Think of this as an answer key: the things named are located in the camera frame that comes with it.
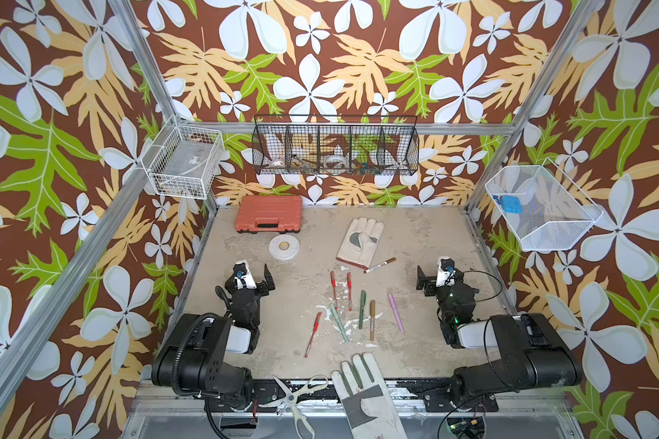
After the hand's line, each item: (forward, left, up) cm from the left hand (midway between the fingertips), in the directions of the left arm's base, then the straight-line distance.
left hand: (248, 265), depth 88 cm
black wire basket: (+39, -29, +20) cm, 52 cm away
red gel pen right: (-1, -34, -11) cm, 36 cm away
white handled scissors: (-42, -20, -10) cm, 48 cm away
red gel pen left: (-16, -22, -12) cm, 30 cm away
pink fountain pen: (-11, -49, -12) cm, 52 cm away
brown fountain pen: (-10, -41, -11) cm, 43 cm away
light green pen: (-14, -30, -12) cm, 35 cm away
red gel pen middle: (0, -28, -12) cm, 30 cm away
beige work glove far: (+20, -39, -10) cm, 45 cm away
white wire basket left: (+26, +22, +22) cm, 40 cm away
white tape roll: (+16, -8, -12) cm, 22 cm away
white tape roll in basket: (+36, -29, +15) cm, 48 cm away
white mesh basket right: (+11, -91, +17) cm, 93 cm away
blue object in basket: (+15, -85, +14) cm, 88 cm away
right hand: (+1, -61, 0) cm, 61 cm away
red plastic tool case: (+32, -1, -9) cm, 33 cm away
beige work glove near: (-36, -37, -10) cm, 53 cm away
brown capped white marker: (+7, -46, -11) cm, 48 cm away
